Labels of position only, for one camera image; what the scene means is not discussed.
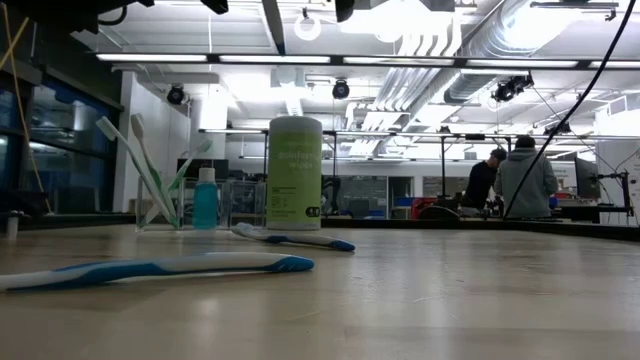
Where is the blue white toothbrush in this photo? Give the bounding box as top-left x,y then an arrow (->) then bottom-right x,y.
0,251 -> 316,294
230,221 -> 357,253

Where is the long ceiling light strip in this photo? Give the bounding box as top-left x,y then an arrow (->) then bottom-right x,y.
94,52 -> 640,70

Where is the white round ceiling lamp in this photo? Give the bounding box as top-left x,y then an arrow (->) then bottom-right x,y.
293,12 -> 322,42

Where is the black computer monitor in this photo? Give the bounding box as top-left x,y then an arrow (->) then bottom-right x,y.
175,158 -> 230,182

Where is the clear plastic organizer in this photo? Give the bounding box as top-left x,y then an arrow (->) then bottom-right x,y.
133,174 -> 267,234

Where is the blue mouthwash bottle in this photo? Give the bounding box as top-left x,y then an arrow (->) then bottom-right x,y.
192,166 -> 220,231

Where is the green wipes canister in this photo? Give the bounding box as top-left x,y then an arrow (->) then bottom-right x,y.
265,115 -> 324,232

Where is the red storage box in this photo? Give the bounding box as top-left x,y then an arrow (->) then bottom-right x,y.
410,196 -> 437,220

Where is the small grey cylinder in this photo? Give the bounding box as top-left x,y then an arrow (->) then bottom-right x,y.
5,209 -> 24,239

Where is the person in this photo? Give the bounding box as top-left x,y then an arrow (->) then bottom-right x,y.
493,135 -> 559,220
462,147 -> 509,211

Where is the dark desk monitor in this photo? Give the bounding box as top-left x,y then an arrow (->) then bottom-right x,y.
573,157 -> 602,201

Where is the yellow extension cable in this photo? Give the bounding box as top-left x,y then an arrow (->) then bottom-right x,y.
0,0 -> 54,214

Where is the silver ventilation duct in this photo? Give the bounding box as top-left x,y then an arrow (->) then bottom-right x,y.
442,0 -> 566,105

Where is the black aluminium table frame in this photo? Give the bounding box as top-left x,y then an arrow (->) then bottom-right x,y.
0,212 -> 640,243

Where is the black ceiling camera cluster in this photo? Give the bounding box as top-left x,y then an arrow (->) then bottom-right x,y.
492,73 -> 535,104

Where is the long black power cable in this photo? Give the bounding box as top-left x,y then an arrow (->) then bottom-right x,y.
502,0 -> 639,220

